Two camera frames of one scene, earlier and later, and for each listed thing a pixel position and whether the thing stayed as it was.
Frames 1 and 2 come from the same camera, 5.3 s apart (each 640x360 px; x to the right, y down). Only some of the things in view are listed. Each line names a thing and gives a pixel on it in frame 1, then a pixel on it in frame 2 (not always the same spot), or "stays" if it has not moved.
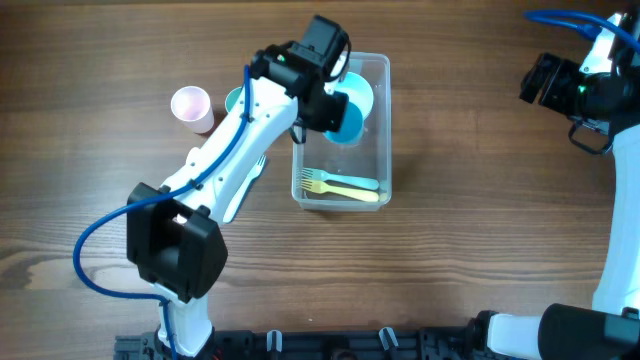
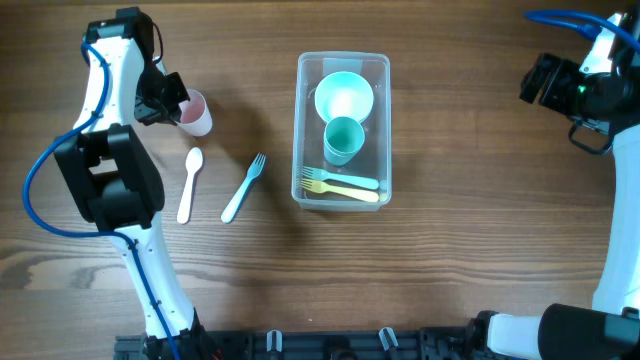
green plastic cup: (232, 97) -> (343, 137)
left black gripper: (326, 112) -> (167, 100)
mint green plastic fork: (362, 183) stays
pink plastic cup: (192, 105) stays
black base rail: (405, 343) stays
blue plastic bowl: (358, 90) stays
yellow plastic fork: (351, 193) stays
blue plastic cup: (350, 128) -> (340, 151)
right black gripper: (542, 84) stays
